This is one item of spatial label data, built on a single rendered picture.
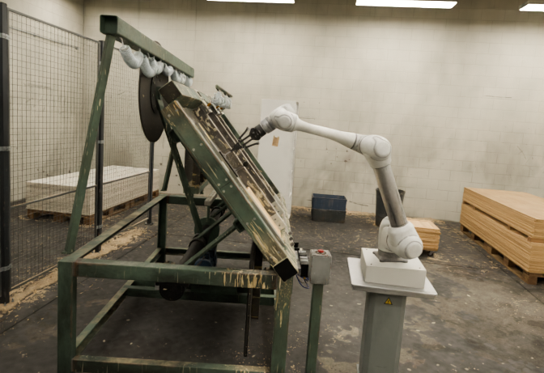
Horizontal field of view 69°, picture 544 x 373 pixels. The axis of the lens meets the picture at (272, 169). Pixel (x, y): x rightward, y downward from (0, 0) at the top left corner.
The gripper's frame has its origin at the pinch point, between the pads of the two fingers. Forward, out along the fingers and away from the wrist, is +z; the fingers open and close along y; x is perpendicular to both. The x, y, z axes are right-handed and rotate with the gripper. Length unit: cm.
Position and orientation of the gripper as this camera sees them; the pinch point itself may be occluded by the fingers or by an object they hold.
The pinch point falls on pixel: (235, 147)
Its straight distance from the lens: 239.0
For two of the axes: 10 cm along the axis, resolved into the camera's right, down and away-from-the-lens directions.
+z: -8.2, 5.7, 0.6
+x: 0.0, -1.2, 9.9
